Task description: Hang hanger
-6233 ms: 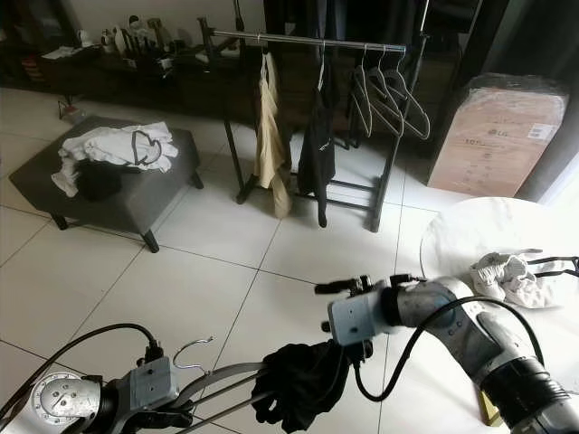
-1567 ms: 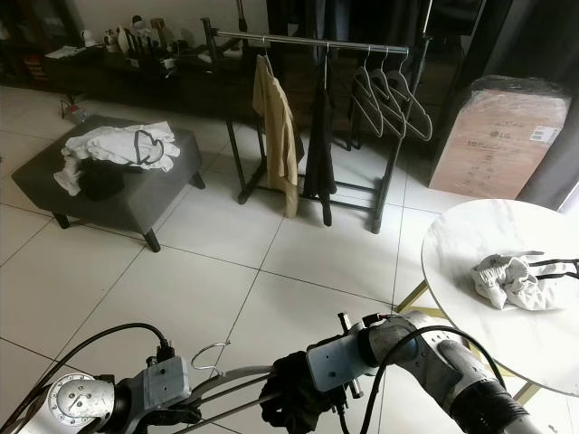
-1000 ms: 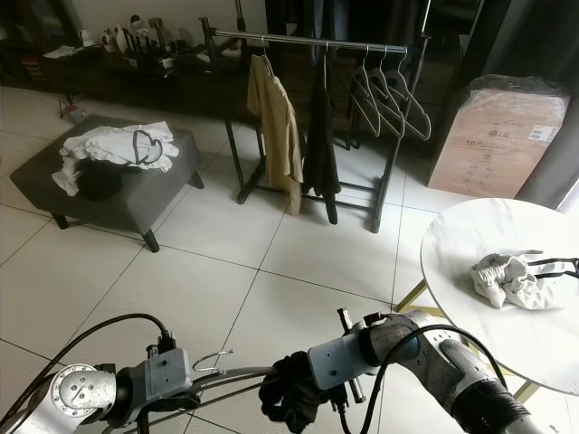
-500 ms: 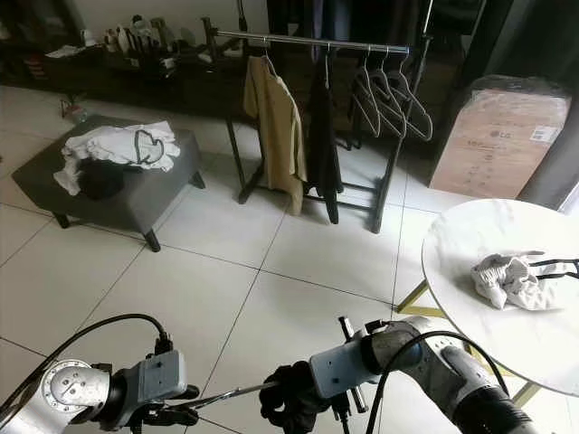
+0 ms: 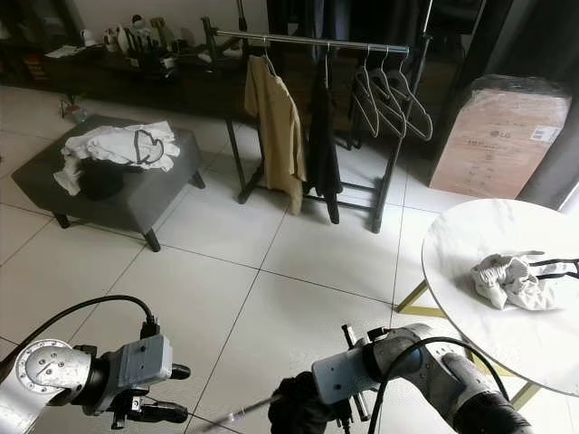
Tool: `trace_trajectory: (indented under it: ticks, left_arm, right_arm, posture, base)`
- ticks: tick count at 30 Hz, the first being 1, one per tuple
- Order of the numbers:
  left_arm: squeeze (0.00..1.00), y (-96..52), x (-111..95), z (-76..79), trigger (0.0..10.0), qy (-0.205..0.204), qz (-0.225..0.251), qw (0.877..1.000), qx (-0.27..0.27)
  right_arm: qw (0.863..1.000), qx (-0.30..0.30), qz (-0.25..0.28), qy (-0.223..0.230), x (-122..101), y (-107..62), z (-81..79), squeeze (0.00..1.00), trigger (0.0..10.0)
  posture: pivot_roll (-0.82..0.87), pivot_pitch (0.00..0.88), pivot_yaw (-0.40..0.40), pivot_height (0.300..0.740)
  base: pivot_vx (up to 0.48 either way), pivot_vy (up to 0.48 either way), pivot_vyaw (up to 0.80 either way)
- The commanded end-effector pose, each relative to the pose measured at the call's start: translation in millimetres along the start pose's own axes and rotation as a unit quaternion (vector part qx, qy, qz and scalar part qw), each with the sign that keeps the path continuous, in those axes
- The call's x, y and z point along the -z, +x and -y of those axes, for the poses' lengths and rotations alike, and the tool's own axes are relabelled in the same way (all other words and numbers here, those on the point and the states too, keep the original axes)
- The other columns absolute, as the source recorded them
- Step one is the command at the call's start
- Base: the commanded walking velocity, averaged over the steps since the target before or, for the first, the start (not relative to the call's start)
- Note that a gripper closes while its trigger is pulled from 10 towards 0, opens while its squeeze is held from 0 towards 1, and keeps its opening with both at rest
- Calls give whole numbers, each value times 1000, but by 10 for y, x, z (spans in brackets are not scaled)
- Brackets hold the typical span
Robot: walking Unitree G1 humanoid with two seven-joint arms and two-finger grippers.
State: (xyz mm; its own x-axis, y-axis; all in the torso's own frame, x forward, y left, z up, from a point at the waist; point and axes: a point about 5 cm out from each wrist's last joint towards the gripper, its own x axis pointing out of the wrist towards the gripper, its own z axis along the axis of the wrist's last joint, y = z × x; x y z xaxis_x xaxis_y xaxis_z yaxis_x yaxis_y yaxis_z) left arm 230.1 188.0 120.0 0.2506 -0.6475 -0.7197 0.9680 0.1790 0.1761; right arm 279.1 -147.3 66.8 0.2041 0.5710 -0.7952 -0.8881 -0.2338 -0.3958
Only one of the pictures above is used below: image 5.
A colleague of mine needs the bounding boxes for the grey clothes hanger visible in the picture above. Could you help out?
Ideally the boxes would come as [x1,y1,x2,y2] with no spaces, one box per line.
[365,50,411,141]
[208,392,281,431]
[351,50,381,141]
[383,50,436,144]

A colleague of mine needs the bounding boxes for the black shirt with white logo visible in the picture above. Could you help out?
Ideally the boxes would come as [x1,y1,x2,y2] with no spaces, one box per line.
[303,63,345,225]

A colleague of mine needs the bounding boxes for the dark grey ottoman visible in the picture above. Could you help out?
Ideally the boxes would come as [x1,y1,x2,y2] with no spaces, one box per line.
[14,116,204,254]

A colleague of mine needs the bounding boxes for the round white table gold legs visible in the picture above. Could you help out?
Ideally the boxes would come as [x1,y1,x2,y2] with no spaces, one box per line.
[394,199,579,399]

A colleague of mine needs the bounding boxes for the white garment black trim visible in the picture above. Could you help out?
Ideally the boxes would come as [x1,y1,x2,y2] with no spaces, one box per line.
[54,122,182,198]

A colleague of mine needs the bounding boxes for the beige shirt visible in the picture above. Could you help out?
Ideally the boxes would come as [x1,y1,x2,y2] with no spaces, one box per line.
[244,56,307,216]

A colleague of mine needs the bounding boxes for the red blue floor item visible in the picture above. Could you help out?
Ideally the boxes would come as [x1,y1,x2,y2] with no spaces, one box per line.
[57,98,87,126]

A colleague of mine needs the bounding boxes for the low dark wood cabinet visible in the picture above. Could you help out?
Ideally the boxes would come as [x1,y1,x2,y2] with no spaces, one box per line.
[39,45,444,127]

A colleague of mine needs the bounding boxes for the plastic wrapped cardboard box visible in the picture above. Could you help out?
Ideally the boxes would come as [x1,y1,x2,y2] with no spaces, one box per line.
[428,77,573,200]

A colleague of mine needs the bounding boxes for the dark grey sofa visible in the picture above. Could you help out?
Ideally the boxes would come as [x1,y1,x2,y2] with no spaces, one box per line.
[520,108,579,213]

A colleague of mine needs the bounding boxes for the black power strip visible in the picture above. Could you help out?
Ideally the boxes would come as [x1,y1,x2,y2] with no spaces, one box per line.
[125,47,173,71]

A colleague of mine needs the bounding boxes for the woven basket red lid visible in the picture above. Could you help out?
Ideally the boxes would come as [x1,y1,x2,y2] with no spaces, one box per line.
[19,54,42,80]

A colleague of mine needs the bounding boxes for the white paper sheets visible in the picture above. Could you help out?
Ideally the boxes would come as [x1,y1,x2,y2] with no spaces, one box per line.
[43,47,80,61]

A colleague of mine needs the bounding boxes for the grey white figurine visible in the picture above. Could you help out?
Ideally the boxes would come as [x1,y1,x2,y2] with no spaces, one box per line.
[127,16,146,46]

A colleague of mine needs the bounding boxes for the dark wood shelf unit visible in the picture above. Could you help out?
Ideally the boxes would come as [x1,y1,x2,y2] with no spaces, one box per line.
[0,0,62,87]

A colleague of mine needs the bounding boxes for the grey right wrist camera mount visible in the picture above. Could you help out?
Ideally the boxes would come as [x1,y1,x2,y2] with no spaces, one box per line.
[312,348,381,405]

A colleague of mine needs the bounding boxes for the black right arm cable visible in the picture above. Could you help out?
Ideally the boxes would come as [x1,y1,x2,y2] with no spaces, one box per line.
[366,337,508,434]

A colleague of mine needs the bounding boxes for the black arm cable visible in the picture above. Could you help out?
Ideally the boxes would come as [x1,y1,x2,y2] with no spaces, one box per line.
[0,295,157,381]
[366,337,508,434]

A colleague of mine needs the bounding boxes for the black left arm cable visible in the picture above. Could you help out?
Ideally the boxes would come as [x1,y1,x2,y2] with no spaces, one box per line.
[0,295,157,381]

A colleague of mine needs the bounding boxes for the white garment black strap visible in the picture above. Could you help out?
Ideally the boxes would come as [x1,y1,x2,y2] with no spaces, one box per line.
[470,253,579,313]

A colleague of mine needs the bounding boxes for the black clothes rack silver rail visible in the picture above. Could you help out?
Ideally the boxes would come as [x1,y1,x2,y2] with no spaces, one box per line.
[204,0,437,236]

